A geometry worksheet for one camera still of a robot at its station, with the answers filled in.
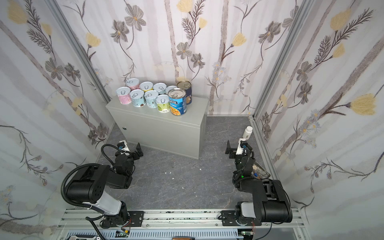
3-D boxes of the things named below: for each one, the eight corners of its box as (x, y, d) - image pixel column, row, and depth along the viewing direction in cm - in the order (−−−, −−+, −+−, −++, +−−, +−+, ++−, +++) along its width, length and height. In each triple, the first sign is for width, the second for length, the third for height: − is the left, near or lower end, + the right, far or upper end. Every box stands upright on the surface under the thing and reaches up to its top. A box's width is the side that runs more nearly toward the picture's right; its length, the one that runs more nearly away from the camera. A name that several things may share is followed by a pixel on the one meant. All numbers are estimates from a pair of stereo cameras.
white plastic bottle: (243, 140, 109) (247, 130, 100) (241, 135, 112) (246, 125, 103) (248, 140, 109) (253, 131, 100) (247, 135, 112) (251, 125, 103)
